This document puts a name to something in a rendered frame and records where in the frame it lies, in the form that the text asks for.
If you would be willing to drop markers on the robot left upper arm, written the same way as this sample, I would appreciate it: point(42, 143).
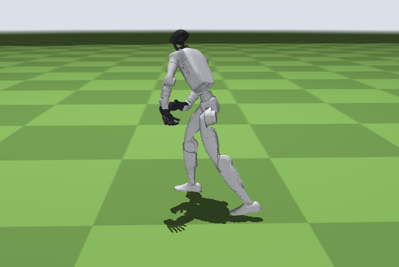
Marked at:
point(174, 58)

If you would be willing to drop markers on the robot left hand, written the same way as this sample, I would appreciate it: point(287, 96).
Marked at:
point(168, 118)

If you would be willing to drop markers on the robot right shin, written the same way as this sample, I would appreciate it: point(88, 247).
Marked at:
point(191, 163)

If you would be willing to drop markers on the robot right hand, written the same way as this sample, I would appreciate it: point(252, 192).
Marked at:
point(176, 105)

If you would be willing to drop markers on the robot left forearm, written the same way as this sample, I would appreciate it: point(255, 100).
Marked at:
point(165, 95)

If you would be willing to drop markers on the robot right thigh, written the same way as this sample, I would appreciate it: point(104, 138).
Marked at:
point(193, 127)

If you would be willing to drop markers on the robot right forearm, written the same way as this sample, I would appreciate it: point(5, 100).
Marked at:
point(190, 100)

